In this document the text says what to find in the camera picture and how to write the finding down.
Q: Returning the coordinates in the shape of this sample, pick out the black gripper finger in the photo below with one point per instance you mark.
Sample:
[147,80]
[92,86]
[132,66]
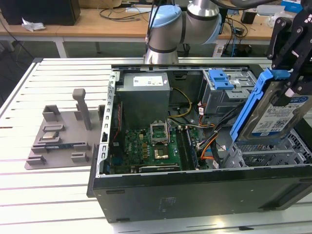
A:
[302,63]
[278,41]

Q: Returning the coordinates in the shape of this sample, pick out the hard disk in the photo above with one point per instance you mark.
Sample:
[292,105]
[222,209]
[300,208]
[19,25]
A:
[265,114]

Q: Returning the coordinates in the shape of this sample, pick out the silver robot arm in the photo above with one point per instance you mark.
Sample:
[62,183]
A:
[168,26]

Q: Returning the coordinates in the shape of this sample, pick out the metal disk bay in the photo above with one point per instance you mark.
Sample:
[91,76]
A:
[258,158]

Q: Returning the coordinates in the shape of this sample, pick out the blue cardboard box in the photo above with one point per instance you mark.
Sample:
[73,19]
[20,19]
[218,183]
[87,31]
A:
[291,5]

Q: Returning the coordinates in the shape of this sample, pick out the clear plastic bags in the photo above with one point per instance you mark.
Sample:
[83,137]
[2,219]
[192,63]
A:
[271,20]

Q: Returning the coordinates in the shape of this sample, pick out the small black box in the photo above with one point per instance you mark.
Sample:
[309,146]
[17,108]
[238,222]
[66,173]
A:
[248,17]

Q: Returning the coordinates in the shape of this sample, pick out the black computer tower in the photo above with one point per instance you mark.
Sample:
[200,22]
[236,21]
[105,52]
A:
[224,22]

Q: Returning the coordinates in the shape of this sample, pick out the blue plastic bay latch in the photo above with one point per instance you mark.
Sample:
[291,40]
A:
[220,81]

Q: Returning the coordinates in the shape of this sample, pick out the metal optical drive cage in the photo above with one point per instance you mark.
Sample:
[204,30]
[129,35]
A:
[219,100]

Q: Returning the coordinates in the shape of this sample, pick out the installed RAM stick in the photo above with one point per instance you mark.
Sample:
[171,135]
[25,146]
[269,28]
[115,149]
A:
[192,150]

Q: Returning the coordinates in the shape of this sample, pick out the grey power supply unit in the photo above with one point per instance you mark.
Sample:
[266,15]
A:
[143,102]

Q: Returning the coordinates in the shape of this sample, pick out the CPU socket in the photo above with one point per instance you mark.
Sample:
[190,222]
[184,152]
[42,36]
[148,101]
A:
[161,152]

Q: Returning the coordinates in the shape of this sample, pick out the black PC case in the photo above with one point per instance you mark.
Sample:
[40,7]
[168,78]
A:
[195,195]

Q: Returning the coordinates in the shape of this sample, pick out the black graphics card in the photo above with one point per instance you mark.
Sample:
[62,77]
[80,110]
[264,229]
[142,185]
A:
[158,168]

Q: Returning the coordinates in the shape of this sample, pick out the green motherboard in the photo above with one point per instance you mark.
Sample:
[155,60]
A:
[136,146]

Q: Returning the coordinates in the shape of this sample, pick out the wooden desk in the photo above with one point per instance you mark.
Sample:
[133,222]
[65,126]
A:
[78,30]

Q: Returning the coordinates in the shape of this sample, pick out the RAM stick with blue label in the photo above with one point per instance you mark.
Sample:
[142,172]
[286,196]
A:
[59,146]

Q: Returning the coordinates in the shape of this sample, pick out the large black box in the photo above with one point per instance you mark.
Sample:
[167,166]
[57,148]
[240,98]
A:
[36,12]

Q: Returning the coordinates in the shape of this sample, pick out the grey parts rack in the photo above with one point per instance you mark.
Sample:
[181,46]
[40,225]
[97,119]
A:
[63,156]

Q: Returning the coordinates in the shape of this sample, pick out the crumpled white paper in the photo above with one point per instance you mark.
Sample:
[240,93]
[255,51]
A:
[31,25]

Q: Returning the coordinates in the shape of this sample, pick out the silver CPU chip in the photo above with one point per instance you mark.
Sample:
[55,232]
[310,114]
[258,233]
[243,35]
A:
[50,136]

